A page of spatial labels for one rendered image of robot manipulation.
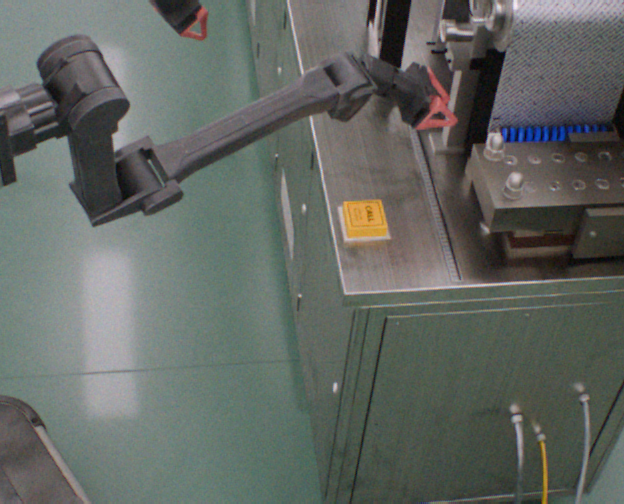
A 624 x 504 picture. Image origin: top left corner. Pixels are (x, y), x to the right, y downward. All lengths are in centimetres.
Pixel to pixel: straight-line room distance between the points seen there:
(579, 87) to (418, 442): 81
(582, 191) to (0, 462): 135
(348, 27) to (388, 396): 80
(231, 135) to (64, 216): 157
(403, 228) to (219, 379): 100
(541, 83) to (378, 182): 35
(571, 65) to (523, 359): 57
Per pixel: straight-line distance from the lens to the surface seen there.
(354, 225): 199
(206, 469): 276
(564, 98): 206
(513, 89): 201
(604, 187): 202
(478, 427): 236
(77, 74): 137
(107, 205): 170
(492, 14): 195
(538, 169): 201
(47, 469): 250
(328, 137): 219
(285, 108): 180
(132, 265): 314
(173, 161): 174
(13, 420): 258
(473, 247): 203
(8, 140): 135
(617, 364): 230
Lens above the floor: 237
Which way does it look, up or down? 48 degrees down
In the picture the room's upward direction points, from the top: 6 degrees clockwise
